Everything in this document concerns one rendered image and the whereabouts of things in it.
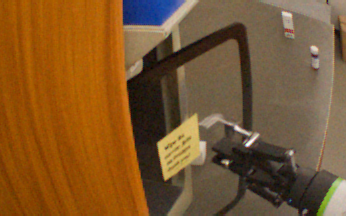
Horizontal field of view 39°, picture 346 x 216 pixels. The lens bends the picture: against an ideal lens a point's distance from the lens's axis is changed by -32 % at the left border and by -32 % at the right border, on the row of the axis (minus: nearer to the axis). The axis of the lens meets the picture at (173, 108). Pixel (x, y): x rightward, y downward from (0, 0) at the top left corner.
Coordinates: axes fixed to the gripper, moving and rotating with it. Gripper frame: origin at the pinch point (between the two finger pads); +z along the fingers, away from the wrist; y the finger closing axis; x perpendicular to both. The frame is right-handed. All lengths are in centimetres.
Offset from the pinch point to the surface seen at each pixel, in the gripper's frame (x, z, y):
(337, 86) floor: -205, 69, -121
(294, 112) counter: -47, 16, -26
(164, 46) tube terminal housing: -6.6, 19.8, 8.9
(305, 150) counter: -36.1, 3.4, -26.1
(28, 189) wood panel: 34.3, 14.7, 4.6
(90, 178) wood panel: 27.7, -0.8, 14.4
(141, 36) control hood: 18.1, -2.8, 30.1
